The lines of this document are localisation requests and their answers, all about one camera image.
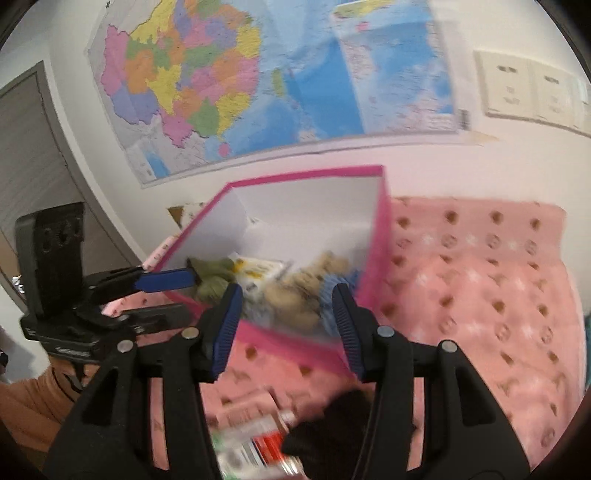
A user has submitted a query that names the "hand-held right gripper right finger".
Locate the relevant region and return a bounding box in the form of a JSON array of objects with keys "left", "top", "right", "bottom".
[{"left": 331, "top": 282, "right": 532, "bottom": 480}]

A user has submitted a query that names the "colourful wall map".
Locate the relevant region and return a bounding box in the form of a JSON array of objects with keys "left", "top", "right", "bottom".
[{"left": 87, "top": 0, "right": 467, "bottom": 188}]

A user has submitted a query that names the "pink cardboard box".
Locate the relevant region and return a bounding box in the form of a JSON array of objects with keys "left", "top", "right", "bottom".
[{"left": 154, "top": 165, "right": 393, "bottom": 381}]

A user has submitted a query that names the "clear plastic packet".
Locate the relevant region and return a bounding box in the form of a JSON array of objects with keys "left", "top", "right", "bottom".
[{"left": 212, "top": 411, "right": 308, "bottom": 480}]

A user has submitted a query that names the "pink plastic packet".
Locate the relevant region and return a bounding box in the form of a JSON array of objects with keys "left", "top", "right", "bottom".
[{"left": 205, "top": 389, "right": 280, "bottom": 430}]

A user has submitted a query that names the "white star printed pillow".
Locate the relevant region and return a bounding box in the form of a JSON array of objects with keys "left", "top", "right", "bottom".
[{"left": 178, "top": 202, "right": 208, "bottom": 227}]

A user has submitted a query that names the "person's left forearm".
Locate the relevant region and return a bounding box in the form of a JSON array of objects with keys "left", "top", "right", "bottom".
[{"left": 0, "top": 357, "right": 100, "bottom": 455}]

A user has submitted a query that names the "white wall socket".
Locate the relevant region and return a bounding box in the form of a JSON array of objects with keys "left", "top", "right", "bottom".
[
  {"left": 475, "top": 50, "right": 539, "bottom": 118},
  {"left": 531, "top": 59, "right": 585, "bottom": 132}
]

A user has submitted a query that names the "pink printed bedsheet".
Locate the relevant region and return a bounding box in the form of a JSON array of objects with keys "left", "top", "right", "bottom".
[{"left": 102, "top": 196, "right": 587, "bottom": 480}]

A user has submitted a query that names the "small beige plush toy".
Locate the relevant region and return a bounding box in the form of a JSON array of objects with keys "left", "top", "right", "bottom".
[{"left": 305, "top": 251, "right": 352, "bottom": 282}]

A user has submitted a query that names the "beige teddy bear checked bow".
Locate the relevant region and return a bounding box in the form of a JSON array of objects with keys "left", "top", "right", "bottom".
[{"left": 270, "top": 272, "right": 324, "bottom": 329}]

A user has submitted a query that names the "grey door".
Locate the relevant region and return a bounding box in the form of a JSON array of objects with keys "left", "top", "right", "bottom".
[{"left": 0, "top": 60, "right": 144, "bottom": 289}]

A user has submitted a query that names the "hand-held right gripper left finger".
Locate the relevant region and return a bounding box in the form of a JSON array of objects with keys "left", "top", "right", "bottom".
[{"left": 44, "top": 282, "right": 245, "bottom": 480}]

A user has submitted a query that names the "light blue cloth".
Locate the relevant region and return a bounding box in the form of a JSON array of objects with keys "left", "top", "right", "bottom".
[{"left": 318, "top": 270, "right": 363, "bottom": 333}]

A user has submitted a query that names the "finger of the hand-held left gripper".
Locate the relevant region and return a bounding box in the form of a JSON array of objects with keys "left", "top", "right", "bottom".
[
  {"left": 74, "top": 302, "right": 197, "bottom": 334},
  {"left": 87, "top": 267, "right": 197, "bottom": 297}
]

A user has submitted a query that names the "green plush toy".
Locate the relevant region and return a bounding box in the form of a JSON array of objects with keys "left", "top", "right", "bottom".
[{"left": 187, "top": 257, "right": 238, "bottom": 305}]

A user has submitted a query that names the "black cloth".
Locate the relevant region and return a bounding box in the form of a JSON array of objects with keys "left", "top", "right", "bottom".
[{"left": 281, "top": 390, "right": 384, "bottom": 480}]

